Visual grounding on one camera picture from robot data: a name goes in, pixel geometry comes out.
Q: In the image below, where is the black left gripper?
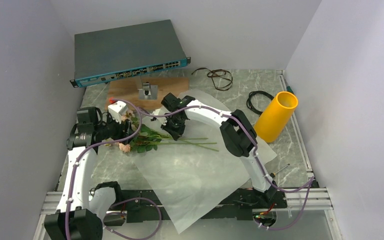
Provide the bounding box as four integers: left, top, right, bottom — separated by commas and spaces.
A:
94, 111, 138, 145

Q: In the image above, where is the pink flower bouquet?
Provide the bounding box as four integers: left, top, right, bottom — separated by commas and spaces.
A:
105, 124, 218, 154

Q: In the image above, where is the white wrapping paper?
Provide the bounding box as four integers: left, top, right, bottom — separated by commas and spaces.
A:
97, 88, 278, 235

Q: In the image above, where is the brown satin ribbon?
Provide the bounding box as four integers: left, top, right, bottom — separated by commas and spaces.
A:
191, 67, 234, 92

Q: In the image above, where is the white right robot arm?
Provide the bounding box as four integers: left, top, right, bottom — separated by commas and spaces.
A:
161, 93, 277, 208

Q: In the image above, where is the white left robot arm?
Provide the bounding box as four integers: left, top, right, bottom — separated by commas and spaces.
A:
44, 106, 133, 240

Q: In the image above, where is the yellow cylindrical vase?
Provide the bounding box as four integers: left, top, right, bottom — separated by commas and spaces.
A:
254, 91, 299, 143

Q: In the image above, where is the brown wooden board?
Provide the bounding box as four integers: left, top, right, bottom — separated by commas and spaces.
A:
104, 77, 189, 110

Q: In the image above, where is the yellow black screwdriver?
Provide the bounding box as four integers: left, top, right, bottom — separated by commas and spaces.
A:
269, 163, 290, 178

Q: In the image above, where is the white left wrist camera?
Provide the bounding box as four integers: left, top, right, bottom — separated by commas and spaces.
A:
107, 101, 129, 123

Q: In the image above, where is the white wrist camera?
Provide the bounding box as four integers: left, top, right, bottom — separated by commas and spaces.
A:
152, 108, 167, 118
107, 101, 129, 123

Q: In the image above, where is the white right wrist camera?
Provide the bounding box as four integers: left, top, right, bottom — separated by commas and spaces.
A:
152, 108, 167, 118

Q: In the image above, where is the metal switch stand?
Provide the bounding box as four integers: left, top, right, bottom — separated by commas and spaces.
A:
134, 76, 158, 100

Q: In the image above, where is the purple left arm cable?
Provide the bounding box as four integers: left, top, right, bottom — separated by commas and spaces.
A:
64, 98, 163, 240

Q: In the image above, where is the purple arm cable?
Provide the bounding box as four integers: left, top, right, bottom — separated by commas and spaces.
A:
138, 105, 315, 232
64, 98, 163, 240

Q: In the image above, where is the grey network switch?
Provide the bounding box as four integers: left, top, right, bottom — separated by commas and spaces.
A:
70, 19, 191, 88

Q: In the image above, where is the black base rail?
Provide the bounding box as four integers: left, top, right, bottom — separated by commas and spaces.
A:
104, 188, 288, 226

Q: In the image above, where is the black coiled cable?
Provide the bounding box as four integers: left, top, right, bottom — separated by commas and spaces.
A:
246, 90, 276, 116

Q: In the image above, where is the teal handled tool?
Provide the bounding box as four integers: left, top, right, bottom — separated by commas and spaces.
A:
286, 85, 294, 94

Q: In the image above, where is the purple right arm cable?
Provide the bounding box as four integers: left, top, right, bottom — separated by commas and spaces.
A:
138, 105, 315, 232

